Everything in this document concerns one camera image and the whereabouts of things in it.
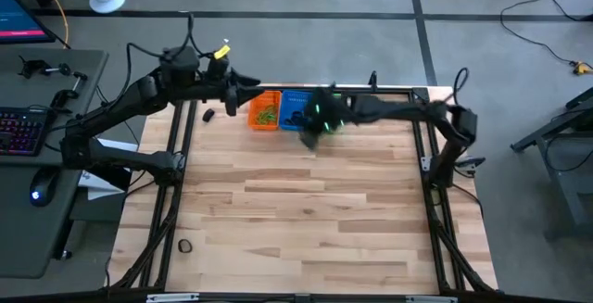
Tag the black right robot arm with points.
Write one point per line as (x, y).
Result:
(394, 108)

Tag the wide black rubber band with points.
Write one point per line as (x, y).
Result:
(296, 120)
(208, 115)

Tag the dark metal cart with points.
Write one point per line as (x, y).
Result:
(565, 192)

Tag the thin green rubber band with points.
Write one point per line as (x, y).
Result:
(260, 117)
(271, 112)

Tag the backlit black keyboard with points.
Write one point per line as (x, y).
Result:
(23, 131)

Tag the grey desk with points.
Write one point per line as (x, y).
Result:
(28, 238)

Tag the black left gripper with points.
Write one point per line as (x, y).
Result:
(230, 94)

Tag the black desk clamp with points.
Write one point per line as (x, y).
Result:
(65, 94)
(34, 66)

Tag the yellow tag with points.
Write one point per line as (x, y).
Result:
(222, 52)

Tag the orange plastic basket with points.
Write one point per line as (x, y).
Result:
(259, 97)

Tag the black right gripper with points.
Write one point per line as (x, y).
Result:
(311, 138)

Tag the silver metal bracket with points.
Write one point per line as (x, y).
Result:
(171, 298)
(431, 299)

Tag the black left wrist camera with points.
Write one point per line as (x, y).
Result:
(218, 67)

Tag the white paper sheet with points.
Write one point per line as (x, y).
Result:
(99, 187)

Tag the thin black rubber band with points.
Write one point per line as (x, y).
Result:
(179, 246)

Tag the blue plastic basket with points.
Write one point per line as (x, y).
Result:
(289, 99)

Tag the black aluminium table frame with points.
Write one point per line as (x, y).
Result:
(430, 219)

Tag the black clamp post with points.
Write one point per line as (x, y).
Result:
(373, 79)

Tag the desk computer monitor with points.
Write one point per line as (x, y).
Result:
(18, 16)

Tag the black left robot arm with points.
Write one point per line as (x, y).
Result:
(116, 108)

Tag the black computer mouse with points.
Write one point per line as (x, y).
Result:
(44, 187)

